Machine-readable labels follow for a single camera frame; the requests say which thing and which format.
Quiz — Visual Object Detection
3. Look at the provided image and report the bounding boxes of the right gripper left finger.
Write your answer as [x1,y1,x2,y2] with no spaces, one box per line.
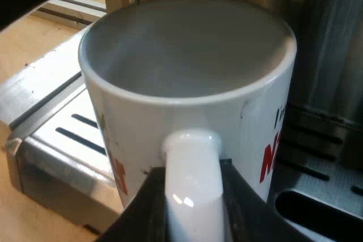
[96,165,171,242]

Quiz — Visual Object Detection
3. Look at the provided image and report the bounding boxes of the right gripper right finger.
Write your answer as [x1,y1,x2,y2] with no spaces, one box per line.
[218,156,317,242]

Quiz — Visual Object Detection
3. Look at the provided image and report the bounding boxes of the white mug with red and black print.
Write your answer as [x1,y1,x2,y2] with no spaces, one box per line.
[78,0,298,242]

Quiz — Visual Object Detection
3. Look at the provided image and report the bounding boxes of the aluminium rail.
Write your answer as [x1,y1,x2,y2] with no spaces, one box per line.
[29,0,107,26]

